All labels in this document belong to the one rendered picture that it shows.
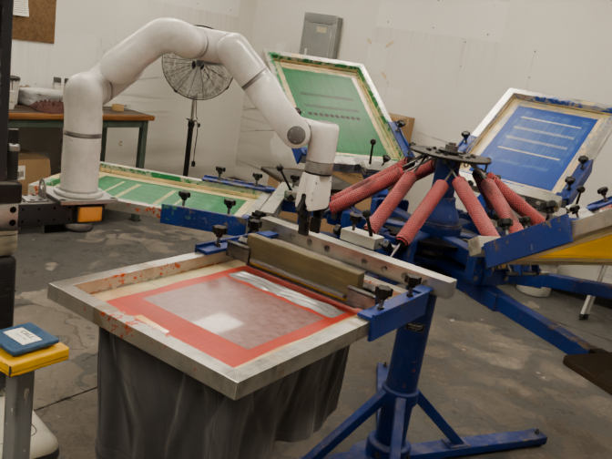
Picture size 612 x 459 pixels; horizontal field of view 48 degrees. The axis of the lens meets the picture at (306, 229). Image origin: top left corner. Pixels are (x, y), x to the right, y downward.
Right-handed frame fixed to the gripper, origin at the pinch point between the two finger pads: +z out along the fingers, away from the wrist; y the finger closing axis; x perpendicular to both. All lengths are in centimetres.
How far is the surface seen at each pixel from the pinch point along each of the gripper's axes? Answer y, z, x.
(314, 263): 1.7, 8.8, 4.6
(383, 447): -78, 103, 1
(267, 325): 28.1, 17.7, 11.0
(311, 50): -403, -44, -294
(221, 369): 58, 14, 24
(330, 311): 7.8, 17.3, 15.4
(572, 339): -46, 21, 64
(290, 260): 1.7, 10.5, -3.2
